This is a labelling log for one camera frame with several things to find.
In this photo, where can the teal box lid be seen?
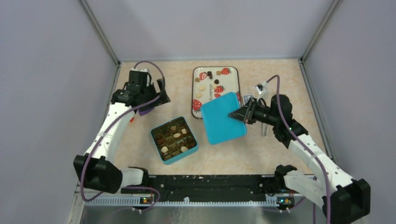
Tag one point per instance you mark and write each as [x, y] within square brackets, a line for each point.
[219, 127]

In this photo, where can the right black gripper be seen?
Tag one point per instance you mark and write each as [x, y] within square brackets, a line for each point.
[245, 113]

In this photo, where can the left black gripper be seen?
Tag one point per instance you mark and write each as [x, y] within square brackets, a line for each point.
[150, 86]

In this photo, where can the purple metronome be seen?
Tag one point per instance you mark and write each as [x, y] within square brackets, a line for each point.
[146, 111]

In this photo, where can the teal chocolate box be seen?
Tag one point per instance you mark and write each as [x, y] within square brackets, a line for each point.
[167, 146]

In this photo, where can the strawberry pattern white tray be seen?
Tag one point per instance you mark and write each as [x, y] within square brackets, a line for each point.
[225, 79]

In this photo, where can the blue playing card deck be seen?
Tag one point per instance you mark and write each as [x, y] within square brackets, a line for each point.
[246, 98]

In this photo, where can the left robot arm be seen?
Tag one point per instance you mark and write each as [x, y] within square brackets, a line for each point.
[95, 168]

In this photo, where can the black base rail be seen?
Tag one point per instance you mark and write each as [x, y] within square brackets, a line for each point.
[212, 188]

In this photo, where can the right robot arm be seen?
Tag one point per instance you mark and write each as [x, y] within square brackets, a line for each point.
[342, 198]

